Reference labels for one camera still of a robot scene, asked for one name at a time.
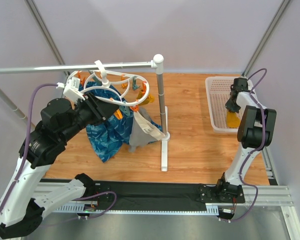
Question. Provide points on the white round clip hanger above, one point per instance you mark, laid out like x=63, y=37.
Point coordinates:
x=120, y=88

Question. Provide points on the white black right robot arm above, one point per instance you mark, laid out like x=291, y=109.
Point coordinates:
x=255, y=132

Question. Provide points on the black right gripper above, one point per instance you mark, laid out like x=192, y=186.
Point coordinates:
x=233, y=104

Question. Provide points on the white drying rack stand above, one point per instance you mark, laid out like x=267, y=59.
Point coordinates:
x=157, y=63

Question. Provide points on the blue patterned shorts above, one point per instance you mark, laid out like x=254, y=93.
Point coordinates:
x=107, y=138

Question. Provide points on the grey cloth garment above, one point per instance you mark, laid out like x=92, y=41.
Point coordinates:
x=144, y=131

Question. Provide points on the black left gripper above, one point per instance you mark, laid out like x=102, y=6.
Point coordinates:
x=95, y=108

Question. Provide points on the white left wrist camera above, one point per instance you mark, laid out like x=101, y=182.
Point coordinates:
x=70, y=89

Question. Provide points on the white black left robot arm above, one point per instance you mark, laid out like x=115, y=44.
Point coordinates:
x=20, y=212

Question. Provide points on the white perforated plastic basket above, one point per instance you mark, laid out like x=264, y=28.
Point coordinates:
x=218, y=89

